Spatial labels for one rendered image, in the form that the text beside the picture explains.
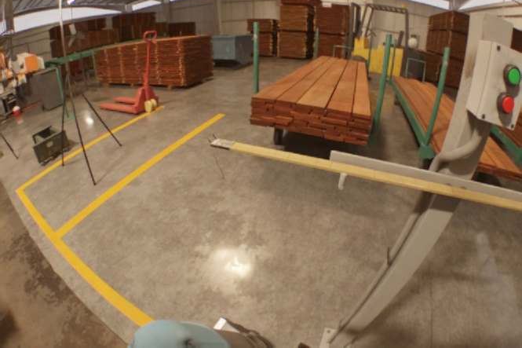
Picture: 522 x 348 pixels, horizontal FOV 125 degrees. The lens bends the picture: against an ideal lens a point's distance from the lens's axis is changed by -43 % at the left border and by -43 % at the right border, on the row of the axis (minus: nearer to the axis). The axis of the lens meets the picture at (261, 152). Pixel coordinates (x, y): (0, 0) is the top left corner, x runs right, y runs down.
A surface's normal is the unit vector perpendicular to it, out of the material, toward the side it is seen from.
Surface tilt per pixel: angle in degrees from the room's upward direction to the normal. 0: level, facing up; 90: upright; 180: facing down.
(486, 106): 90
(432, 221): 90
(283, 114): 90
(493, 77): 90
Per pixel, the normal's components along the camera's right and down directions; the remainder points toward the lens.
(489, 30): -0.39, 0.45
